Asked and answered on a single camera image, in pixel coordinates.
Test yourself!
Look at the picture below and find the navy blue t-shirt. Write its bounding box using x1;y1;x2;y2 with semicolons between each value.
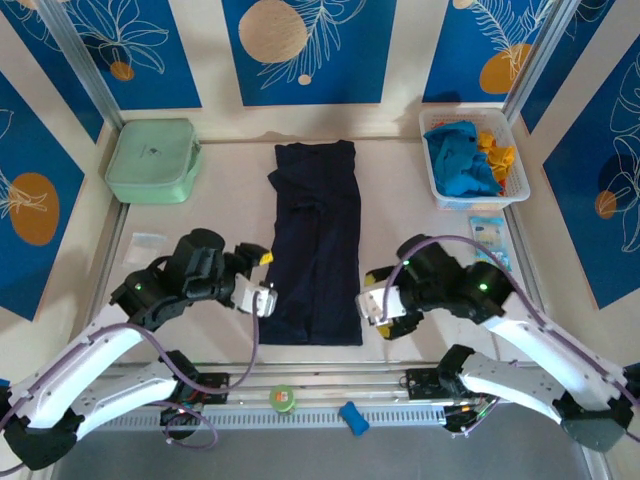
258;139;364;347

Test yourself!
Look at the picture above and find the small clear plastic bag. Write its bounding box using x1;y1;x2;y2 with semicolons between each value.
124;232;167;265

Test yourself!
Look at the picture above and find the blue wet wipes packet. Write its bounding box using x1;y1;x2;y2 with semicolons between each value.
468;215;514;274

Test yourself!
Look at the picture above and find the blue bone-shaped toy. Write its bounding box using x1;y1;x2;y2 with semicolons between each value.
338;400;371;438

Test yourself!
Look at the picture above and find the mint green zip case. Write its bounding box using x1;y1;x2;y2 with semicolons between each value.
103;117;204;205

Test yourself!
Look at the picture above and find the bright blue t-shirt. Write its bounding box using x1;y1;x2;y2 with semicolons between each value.
423;120;503;199

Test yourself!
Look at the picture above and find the green tape roll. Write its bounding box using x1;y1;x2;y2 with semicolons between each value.
268;383;297;416

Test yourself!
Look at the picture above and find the yellow orange t-shirt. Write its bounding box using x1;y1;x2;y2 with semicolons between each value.
477;128;517;195

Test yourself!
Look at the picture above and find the white plastic basket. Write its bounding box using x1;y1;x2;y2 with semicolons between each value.
418;107;531;211

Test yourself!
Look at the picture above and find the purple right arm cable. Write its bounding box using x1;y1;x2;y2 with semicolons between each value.
382;234;640;446

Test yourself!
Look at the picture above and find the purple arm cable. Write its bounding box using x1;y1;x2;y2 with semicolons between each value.
0;292;264;476
382;234;640;446

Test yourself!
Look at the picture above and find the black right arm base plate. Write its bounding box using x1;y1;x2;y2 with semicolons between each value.
405;368;454;401

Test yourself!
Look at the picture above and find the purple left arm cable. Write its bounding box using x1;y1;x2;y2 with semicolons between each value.
0;292;264;476

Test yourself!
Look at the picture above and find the aluminium table edge rail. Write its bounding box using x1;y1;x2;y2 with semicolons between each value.
42;360;626;416

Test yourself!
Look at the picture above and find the aluminium side rail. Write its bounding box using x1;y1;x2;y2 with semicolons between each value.
503;205;560;361

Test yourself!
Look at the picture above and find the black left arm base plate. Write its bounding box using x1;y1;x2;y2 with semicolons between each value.
187;372;231;407

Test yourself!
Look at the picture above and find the grey slotted cable duct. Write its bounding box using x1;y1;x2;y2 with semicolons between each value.
62;404;451;432

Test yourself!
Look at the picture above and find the blue floral wall panel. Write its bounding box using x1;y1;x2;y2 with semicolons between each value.
422;0;569;105
222;0;399;107
0;9;105;145
519;0;617;135
542;47;640;311
64;0;204;111
0;69;86;322

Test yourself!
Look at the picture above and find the aluminium frame post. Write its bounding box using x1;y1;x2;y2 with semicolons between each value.
501;0;584;121
37;0;125;130

